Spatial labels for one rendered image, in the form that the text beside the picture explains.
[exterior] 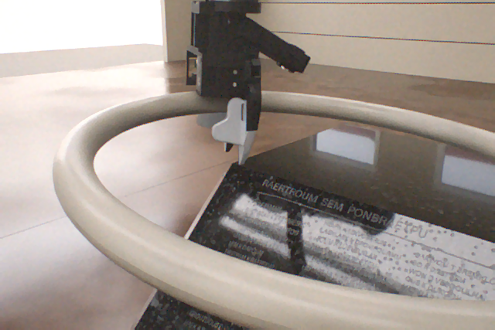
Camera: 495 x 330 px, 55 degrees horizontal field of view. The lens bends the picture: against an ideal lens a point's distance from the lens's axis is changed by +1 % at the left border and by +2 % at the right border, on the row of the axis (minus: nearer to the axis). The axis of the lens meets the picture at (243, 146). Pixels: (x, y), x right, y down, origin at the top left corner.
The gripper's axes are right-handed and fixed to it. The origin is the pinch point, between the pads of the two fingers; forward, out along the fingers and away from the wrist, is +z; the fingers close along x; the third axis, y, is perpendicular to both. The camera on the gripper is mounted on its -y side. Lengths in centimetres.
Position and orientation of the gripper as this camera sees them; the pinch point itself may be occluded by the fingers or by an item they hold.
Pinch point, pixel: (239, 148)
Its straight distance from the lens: 66.3
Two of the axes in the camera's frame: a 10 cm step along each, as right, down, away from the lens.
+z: -0.6, 9.5, 3.2
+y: -9.2, 0.6, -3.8
